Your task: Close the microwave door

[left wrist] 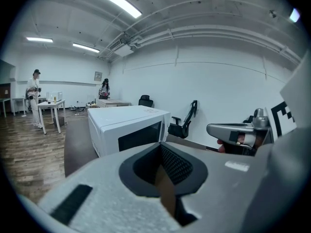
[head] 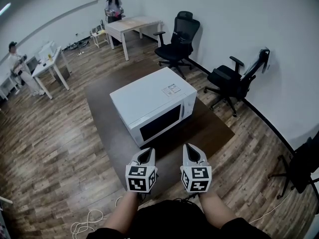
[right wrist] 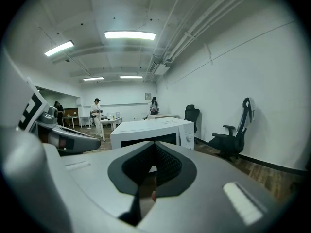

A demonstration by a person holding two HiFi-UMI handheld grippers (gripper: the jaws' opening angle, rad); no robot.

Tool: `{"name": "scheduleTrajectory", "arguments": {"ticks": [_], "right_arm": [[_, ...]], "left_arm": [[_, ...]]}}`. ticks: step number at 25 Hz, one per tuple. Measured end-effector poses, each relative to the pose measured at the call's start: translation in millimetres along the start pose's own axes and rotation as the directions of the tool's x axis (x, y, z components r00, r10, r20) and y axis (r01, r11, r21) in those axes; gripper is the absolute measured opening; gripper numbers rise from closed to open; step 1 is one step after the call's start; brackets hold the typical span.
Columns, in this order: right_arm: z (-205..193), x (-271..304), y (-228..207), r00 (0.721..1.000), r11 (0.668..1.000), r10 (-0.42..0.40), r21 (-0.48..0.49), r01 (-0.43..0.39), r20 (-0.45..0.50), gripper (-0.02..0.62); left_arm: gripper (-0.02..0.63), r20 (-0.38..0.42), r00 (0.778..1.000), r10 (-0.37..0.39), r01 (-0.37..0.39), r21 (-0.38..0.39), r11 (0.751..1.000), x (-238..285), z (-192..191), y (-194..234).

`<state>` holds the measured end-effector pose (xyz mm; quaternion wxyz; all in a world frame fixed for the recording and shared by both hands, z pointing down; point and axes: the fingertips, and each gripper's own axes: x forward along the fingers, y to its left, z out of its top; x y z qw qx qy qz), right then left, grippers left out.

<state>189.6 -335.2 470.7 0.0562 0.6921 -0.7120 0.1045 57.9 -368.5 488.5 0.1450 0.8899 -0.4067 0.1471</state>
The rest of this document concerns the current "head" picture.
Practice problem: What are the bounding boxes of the dark brown table white legs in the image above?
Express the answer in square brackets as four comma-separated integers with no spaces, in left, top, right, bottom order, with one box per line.
[84,56,236,191]

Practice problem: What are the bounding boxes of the white box appliance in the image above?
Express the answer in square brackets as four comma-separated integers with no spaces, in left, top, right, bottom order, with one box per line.
[38,40,57,59]

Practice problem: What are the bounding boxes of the white frame checkered table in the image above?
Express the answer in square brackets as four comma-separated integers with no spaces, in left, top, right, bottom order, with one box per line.
[0,195,13,239]

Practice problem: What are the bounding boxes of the short ceiling light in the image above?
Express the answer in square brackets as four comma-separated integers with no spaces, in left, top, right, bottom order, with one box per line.
[0,2,12,16]

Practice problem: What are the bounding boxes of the small white side table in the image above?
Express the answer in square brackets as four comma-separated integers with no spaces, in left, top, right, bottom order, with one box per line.
[90,28,110,49]

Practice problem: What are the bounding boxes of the white microwave door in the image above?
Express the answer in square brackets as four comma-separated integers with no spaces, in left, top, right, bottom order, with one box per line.
[128,103,186,149]

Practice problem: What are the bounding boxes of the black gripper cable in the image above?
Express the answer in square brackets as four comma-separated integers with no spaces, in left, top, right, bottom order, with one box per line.
[137,192,151,204]
[174,194,200,205]

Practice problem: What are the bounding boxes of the low white table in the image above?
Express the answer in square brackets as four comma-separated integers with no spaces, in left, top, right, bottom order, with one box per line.
[0,75,20,101]

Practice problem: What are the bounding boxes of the coiled white floor cable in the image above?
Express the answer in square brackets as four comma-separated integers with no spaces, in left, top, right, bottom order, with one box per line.
[70,195,123,237]

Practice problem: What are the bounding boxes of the white microwave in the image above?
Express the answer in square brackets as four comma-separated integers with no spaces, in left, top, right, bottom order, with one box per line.
[109,67,198,134]

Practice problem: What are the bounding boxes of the person's black clothing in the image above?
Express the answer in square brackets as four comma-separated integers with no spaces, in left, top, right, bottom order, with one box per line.
[86,199,273,239]

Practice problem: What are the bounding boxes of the pile of floor cables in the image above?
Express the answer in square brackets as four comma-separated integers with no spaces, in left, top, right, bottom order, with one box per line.
[63,40,90,52]

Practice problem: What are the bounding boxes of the person's left forearm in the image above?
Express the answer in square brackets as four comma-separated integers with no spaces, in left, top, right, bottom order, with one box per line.
[103,190,141,234]

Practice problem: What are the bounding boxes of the light wooden desk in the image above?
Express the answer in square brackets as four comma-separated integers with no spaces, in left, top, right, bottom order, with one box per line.
[104,15,164,61]

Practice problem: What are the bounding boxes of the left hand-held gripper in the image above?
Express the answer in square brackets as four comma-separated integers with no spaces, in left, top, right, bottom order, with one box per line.
[125,147,159,193]

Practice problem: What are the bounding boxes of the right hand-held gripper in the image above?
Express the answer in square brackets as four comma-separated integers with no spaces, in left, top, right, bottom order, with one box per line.
[179,143,212,194]

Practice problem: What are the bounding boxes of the person's right forearm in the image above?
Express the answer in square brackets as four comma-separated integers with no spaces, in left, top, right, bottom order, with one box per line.
[199,190,238,231]

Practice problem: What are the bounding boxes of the white desk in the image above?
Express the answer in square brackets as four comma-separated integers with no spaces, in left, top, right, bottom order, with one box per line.
[31,46,73,100]

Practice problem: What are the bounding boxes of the black office chair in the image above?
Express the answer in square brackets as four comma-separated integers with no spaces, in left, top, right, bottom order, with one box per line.
[153,10,201,79]
[268,130,319,199]
[203,48,271,117]

